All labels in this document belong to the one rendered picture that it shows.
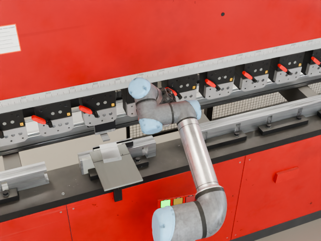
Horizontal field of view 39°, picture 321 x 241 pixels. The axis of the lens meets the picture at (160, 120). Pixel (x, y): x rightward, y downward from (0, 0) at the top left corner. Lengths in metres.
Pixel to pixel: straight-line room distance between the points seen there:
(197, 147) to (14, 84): 0.79
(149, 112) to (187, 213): 0.38
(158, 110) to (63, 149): 2.27
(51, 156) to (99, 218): 1.46
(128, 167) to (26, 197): 0.50
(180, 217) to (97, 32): 0.83
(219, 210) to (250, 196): 1.34
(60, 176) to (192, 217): 1.05
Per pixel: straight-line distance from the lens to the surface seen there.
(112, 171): 2.07
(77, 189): 2.19
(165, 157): 2.32
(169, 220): 1.35
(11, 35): 1.76
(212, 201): 1.40
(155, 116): 1.53
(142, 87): 1.54
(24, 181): 2.21
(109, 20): 1.81
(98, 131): 2.13
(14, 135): 2.01
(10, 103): 1.91
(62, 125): 2.01
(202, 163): 1.46
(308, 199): 3.11
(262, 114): 2.52
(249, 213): 2.86
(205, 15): 1.97
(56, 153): 3.72
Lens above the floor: 2.45
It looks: 38 degrees down
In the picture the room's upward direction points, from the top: 1 degrees clockwise
